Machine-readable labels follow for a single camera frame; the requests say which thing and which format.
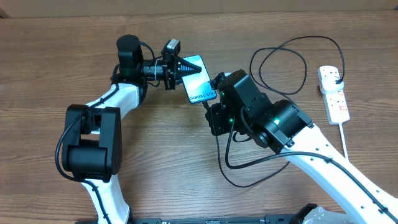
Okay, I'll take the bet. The white power strip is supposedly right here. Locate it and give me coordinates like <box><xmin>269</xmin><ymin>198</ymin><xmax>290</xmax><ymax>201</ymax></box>
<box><xmin>317</xmin><ymin>65</ymin><xmax>351</xmax><ymax>125</ymax></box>

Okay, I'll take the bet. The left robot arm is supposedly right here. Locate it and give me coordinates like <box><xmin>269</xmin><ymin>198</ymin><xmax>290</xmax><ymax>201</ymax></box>
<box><xmin>55</xmin><ymin>34</ymin><xmax>203</xmax><ymax>223</ymax></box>

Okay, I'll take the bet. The blue screen Galaxy smartphone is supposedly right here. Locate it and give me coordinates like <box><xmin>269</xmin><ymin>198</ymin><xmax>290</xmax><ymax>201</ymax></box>
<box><xmin>182</xmin><ymin>55</ymin><xmax>217</xmax><ymax>104</ymax></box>

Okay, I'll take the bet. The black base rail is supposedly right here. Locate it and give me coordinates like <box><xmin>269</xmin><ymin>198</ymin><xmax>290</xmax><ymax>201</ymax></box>
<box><xmin>74</xmin><ymin>203</ymin><xmax>352</xmax><ymax>224</ymax></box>

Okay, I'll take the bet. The white charger adapter plug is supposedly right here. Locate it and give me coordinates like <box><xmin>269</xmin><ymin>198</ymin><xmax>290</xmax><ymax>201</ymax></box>
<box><xmin>319</xmin><ymin>76</ymin><xmax>345</xmax><ymax>94</ymax></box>

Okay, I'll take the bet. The black charger cable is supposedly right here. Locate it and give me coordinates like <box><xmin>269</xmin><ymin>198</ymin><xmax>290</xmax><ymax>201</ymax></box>
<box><xmin>201</xmin><ymin>35</ymin><xmax>346</xmax><ymax>189</ymax></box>

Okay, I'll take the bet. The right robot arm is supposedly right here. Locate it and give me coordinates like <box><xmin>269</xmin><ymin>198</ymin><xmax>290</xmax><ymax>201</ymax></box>
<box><xmin>206</xmin><ymin>70</ymin><xmax>397</xmax><ymax>223</ymax></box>

